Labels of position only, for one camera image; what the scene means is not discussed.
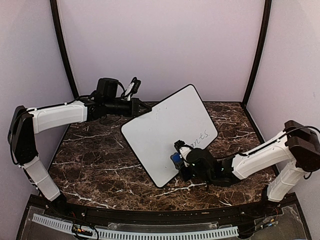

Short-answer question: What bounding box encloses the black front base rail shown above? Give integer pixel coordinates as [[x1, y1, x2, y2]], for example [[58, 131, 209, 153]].
[[27, 193, 297, 228]]

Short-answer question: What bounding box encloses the blue whiteboard eraser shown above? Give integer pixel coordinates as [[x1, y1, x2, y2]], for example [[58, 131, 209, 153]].
[[170, 152, 182, 164]]

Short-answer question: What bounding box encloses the black frame post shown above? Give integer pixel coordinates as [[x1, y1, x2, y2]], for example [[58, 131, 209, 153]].
[[241, 0, 272, 109], [49, 0, 79, 99]]

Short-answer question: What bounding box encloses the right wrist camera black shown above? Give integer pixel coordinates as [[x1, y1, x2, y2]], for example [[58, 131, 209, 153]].
[[186, 148, 217, 182]]

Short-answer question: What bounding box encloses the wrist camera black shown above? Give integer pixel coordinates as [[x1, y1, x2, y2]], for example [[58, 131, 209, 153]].
[[186, 148, 217, 182], [96, 77, 119, 98]]

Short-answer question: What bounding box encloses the right black frame post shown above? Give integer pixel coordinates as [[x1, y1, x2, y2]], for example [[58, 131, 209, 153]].
[[241, 0, 272, 109]]

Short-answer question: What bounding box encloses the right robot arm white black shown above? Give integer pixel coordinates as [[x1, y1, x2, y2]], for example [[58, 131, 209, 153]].
[[170, 120, 320, 217]]

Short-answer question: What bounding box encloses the left black frame post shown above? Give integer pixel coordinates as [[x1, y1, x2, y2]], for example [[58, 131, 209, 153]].
[[49, 0, 79, 99]]

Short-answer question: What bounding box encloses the white slotted cable duct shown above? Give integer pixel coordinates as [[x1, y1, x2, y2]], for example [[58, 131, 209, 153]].
[[32, 213, 239, 240]]

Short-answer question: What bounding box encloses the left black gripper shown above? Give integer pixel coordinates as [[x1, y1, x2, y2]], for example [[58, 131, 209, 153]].
[[105, 98, 153, 118]]

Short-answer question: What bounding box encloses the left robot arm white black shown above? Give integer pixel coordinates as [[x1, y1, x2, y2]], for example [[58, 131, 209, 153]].
[[7, 95, 152, 218]]

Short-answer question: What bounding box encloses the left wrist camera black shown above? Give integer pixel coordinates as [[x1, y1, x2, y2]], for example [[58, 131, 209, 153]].
[[96, 77, 119, 98]]

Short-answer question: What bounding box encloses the white whiteboard with black frame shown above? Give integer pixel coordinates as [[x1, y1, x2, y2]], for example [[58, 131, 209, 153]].
[[121, 84, 218, 188]]

